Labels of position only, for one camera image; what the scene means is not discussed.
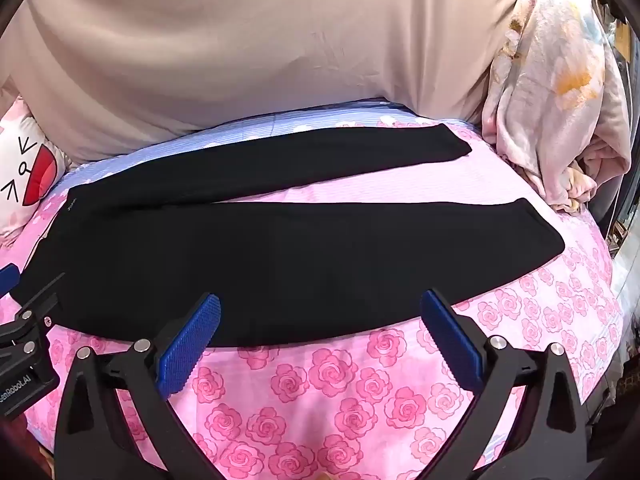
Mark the beige quilt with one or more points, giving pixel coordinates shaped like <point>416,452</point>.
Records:
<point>250,50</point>

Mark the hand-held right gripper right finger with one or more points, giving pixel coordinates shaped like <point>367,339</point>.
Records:
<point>450,342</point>

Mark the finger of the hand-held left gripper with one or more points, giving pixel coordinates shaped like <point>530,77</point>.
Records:
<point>7,277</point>
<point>40,300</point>

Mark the black pants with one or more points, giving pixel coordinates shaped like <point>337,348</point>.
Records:
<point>250,260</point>

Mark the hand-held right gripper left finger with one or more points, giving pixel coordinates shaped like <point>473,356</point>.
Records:
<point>190,342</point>

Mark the pale floral blanket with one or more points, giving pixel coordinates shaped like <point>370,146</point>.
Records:
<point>550,85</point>

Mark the white cartoon face pillow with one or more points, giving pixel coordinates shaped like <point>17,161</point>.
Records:
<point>20,170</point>

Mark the pink rose print bedsheet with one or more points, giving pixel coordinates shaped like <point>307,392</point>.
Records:
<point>350,390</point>

